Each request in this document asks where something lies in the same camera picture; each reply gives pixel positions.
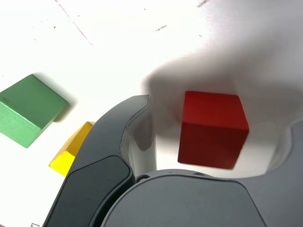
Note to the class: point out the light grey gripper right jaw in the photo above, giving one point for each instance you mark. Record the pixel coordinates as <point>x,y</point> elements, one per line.
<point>189,203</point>

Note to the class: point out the red cube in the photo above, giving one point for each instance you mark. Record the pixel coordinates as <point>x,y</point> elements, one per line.
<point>213,130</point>

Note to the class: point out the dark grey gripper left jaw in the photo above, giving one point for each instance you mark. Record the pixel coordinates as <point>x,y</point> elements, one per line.
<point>104,146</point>

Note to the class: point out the green cube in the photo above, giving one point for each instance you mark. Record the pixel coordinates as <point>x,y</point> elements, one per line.
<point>28,106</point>

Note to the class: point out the yellow cube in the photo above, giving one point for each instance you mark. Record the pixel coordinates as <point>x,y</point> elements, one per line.
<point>64,160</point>

